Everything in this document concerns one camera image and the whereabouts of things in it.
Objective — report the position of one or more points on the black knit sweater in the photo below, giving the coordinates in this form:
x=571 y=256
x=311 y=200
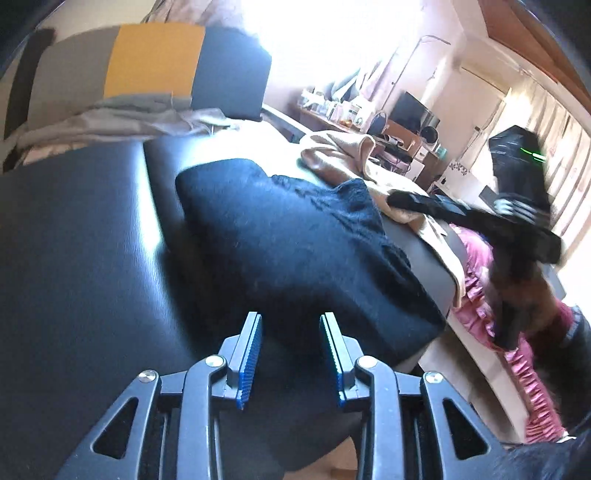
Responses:
x=295 y=249

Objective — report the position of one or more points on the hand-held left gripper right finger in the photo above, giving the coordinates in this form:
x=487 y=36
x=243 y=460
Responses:
x=333 y=364

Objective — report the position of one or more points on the white nightstand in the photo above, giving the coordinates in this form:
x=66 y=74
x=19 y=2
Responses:
x=457 y=180

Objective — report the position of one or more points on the beige knit sweater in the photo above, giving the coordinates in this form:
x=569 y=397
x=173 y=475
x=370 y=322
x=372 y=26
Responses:
x=341 y=152

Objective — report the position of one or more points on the person's right hand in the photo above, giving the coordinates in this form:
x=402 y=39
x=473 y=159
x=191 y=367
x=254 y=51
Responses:
x=542 y=304

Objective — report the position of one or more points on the grey yellow blue sofa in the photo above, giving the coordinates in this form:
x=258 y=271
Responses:
x=231 y=69

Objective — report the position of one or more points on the person's dark clothing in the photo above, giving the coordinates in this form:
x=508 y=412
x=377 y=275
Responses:
x=554 y=461

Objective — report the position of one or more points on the white small cabinet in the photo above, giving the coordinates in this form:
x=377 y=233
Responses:
x=416 y=170

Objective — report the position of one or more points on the pale patterned window curtain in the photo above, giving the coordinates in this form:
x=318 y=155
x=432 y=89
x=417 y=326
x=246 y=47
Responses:
x=184 y=11

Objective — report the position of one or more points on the teal tissue box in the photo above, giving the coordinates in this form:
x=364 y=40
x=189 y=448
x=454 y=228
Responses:
x=442 y=151

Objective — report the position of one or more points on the thin metal pole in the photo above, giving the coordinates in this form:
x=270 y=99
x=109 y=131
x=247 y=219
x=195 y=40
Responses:
x=415 y=50

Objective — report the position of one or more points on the grey cloth garment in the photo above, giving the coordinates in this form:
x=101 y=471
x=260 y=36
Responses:
x=120 y=115

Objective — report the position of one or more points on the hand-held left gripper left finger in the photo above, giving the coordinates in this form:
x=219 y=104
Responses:
x=249 y=364

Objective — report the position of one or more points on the black flat screen monitor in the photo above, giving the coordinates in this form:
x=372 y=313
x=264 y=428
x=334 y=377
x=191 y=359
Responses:
x=408 y=113

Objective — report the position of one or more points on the wooden side table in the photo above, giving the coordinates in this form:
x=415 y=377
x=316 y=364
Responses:
x=318 y=121

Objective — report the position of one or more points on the black round fan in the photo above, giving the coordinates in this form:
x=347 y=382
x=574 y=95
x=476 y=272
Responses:
x=430 y=137

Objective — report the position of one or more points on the narrow pale patterned curtain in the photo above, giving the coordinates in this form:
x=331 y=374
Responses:
x=374 y=74

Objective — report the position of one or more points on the person's right forearm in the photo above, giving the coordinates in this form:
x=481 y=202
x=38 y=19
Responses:
x=579 y=355

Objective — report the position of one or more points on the pink ruffled quilt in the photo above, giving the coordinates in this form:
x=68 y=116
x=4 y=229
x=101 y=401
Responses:
x=471 y=295

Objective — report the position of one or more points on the brown wooden desk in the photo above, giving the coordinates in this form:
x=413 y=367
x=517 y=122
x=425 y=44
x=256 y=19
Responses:
x=429 y=166

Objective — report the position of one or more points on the wide pale pleated curtain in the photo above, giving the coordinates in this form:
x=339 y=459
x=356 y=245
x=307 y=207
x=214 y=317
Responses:
x=563 y=152

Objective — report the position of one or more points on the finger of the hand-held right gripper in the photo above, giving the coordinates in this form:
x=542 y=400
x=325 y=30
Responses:
x=429 y=205

